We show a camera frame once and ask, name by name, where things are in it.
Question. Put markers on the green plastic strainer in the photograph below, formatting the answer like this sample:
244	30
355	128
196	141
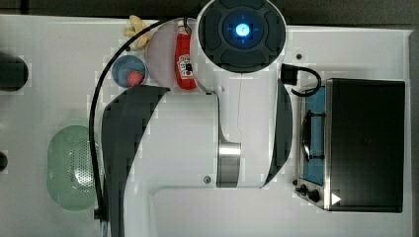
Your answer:
70	177

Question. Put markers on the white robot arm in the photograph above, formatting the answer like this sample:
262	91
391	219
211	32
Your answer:
233	130

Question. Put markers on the red ketchup bottle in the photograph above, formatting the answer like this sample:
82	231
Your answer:
183	67

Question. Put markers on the grey oval plate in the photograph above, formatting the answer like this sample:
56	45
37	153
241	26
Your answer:
160	55

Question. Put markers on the red strawberry in bowl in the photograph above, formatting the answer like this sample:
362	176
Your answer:
134	78

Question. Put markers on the blue bowl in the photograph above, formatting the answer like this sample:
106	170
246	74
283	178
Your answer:
124	65

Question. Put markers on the yellow banana peel toy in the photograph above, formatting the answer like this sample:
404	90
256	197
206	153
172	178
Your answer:
136	25

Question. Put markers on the black toaster oven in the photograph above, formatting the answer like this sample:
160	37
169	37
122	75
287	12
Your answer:
351	146

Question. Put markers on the black pot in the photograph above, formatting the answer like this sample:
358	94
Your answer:
14	72

